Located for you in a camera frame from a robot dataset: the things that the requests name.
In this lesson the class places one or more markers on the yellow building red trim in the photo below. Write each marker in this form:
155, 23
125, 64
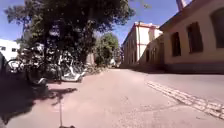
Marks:
140, 43

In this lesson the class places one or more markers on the asphalt path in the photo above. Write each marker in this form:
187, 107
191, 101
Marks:
110, 100

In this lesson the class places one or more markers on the large green tree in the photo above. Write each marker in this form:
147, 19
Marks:
76, 20

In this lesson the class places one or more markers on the robot's own part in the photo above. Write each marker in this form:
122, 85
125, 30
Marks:
61, 115

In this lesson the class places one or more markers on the row of parked bicycles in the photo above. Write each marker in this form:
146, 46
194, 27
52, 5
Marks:
40, 66

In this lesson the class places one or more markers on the pale cobblestone strip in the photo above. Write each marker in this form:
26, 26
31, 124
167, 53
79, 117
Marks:
193, 100

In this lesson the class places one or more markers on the yellow building with chimney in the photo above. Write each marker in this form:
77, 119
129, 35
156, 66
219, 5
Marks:
203, 56

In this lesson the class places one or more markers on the low white building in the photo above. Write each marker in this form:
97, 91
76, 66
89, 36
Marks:
8, 50

